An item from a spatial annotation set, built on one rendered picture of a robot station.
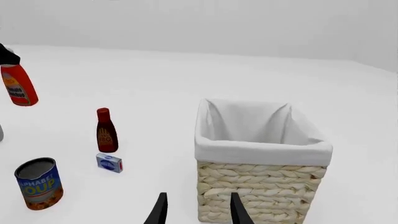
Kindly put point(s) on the small blue-grey printed box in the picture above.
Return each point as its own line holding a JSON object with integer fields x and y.
{"x": 109, "y": 163}

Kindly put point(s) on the woven basket with white liner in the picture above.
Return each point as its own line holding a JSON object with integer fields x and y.
{"x": 261, "y": 168}

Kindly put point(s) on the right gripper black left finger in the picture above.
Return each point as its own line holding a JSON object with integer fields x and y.
{"x": 160, "y": 212}

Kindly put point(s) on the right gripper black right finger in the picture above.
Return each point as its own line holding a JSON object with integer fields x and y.
{"x": 238, "y": 213}

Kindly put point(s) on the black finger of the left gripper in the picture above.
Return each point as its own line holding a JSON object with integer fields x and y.
{"x": 7, "y": 57}

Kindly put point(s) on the dark red barbecue sauce bottle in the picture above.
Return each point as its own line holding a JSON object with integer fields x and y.
{"x": 107, "y": 135}

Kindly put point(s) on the pale grey rounded item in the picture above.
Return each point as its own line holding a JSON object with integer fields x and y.
{"x": 1, "y": 133}

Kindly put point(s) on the blue alphabet soup tin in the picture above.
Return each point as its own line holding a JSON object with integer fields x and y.
{"x": 38, "y": 184}

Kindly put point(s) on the red ketchup bottle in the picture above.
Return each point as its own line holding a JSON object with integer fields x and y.
{"x": 20, "y": 84}

